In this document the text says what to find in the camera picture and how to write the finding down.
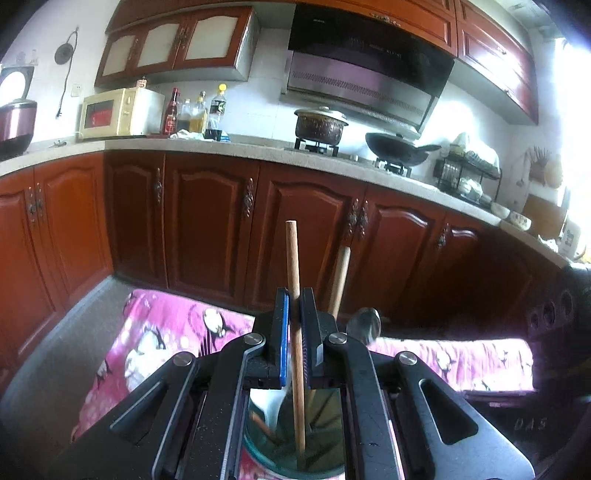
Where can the crumpled white tissue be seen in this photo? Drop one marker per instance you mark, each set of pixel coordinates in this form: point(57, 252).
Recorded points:
point(141, 360)

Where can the black range hood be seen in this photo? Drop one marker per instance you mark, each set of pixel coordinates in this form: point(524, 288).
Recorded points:
point(364, 60)

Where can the wooden base cabinets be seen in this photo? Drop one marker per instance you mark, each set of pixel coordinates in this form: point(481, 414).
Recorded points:
point(207, 230)

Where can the blue translucent utensil holder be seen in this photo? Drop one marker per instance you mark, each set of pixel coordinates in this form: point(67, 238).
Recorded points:
point(323, 429)

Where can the gas stove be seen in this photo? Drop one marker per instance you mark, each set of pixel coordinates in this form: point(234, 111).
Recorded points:
point(351, 154)

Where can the grey stone countertop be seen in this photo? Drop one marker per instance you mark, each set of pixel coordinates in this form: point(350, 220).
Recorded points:
point(231, 150)

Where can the white electric kettle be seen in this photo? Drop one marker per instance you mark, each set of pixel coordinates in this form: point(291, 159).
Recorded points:
point(570, 240)

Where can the cream microwave oven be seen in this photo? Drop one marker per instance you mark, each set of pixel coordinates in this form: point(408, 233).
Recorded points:
point(120, 113)

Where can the dark sauce bottle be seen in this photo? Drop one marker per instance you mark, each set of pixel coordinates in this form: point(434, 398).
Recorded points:
point(184, 117)

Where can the white rag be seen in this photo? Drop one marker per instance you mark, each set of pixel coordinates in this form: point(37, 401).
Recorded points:
point(184, 134)

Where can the pink penguin print cloth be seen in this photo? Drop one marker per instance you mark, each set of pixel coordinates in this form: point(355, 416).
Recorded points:
point(175, 323)

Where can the wall-mounted utensil holder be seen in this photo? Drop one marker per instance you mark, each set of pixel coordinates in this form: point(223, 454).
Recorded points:
point(542, 168)

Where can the dark brown cooking pot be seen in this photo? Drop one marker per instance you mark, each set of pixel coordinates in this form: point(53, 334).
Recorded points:
point(321, 127)

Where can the round black wall hanging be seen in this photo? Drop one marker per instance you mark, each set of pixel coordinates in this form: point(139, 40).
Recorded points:
point(64, 53)

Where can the brown wooden chopstick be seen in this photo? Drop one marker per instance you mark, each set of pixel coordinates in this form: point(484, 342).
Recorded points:
point(339, 277)
point(293, 258)
point(263, 427)

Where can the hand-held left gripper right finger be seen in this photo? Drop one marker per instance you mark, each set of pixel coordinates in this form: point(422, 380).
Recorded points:
point(305, 337)

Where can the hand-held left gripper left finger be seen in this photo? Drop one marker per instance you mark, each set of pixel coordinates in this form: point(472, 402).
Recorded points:
point(284, 337)

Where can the white wall socket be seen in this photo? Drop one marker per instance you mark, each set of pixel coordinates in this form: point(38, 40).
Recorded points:
point(76, 90)

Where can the yellow oil bottle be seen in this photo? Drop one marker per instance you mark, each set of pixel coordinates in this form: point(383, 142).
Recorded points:
point(198, 117)

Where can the red label sauce bottle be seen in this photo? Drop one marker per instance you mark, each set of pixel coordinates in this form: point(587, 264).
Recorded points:
point(171, 115)

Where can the black wok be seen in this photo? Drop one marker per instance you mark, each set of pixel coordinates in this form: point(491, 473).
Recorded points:
point(397, 150)

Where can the maroon rice cooker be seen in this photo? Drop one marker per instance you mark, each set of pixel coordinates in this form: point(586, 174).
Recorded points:
point(16, 124)

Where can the glass door wall cabinet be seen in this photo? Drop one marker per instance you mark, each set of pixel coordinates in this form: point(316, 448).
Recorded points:
point(175, 44)

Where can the red wooden wall cabinet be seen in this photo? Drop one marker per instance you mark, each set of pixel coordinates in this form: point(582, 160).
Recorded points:
point(498, 50)

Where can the wooden cutting board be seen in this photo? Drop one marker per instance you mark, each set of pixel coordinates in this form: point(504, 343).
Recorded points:
point(545, 217)

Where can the plain white bowl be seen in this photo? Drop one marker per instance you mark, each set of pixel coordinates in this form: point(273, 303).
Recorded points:
point(500, 210)

